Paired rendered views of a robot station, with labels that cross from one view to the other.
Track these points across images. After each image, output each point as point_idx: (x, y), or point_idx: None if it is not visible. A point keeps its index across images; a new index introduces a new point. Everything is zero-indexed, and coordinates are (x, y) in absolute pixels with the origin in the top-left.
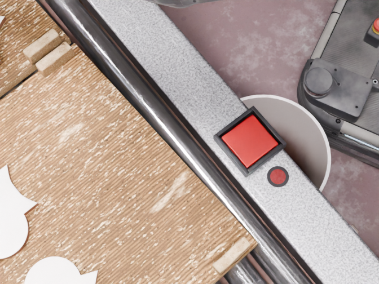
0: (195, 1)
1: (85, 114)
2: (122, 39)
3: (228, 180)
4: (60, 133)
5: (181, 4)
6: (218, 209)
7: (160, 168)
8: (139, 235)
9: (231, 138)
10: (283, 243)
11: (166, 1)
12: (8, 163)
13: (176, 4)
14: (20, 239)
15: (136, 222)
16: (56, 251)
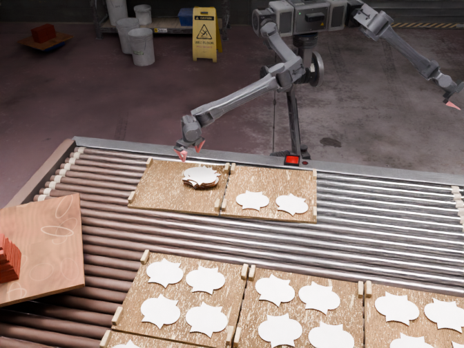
0: (293, 81)
1: (251, 174)
2: (241, 161)
3: None
4: (250, 180)
5: (289, 86)
6: (301, 171)
7: (280, 172)
8: (291, 184)
9: (288, 161)
10: None
11: (288, 84)
12: (245, 191)
13: (290, 84)
14: (266, 199)
15: (287, 183)
16: (277, 197)
